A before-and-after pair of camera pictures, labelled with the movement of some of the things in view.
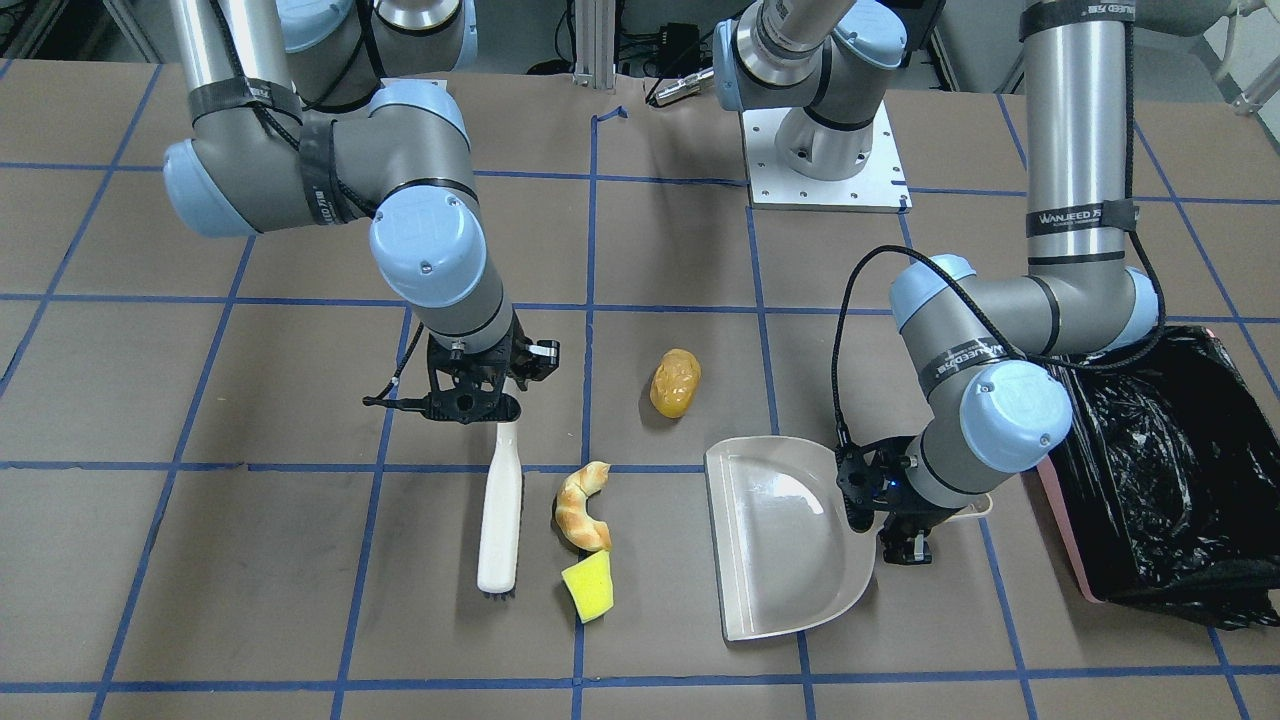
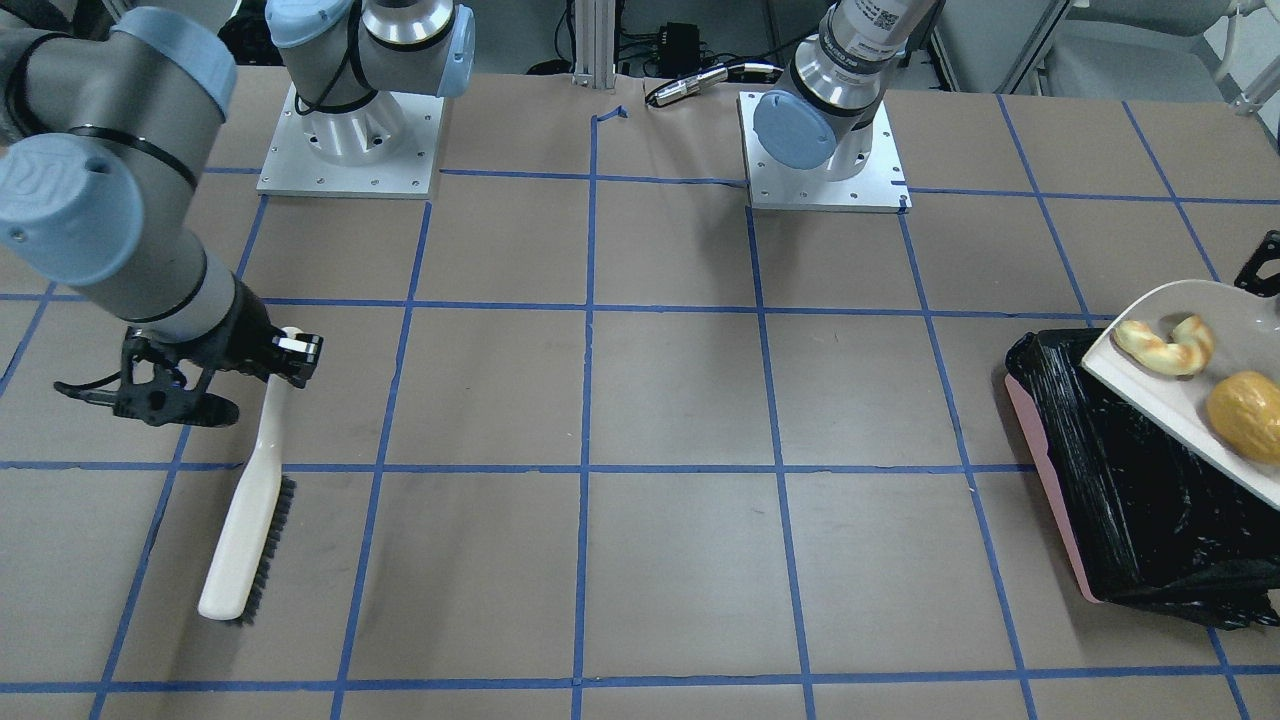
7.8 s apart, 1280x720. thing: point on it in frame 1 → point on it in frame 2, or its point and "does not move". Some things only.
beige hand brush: x=498 y=549 → x=258 y=520
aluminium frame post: x=595 y=22 does not move
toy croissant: x=571 y=510 → x=1187 y=353
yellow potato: x=675 y=383 → x=1243 y=409
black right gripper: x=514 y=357 → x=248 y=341
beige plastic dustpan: x=788 y=558 → x=1243 y=319
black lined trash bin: x=1167 y=490 does not move
